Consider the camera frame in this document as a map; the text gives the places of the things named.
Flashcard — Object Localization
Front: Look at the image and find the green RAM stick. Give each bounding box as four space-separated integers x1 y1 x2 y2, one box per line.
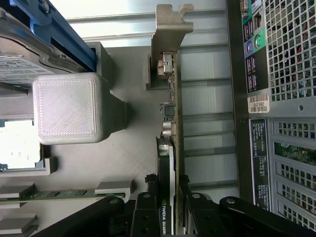
0 189 97 202

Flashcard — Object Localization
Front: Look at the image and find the grey plastic parts rack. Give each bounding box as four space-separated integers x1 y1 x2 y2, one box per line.
0 41 152 237

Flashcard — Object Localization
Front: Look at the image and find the silver CPU chip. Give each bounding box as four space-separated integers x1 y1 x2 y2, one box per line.
0 119 44 170

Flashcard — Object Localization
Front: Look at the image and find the hard disk blue carrier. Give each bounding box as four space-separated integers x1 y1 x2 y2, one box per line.
0 0 97 86

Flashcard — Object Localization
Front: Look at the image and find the open black PC case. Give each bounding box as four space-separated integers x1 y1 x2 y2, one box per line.
225 0 316 222

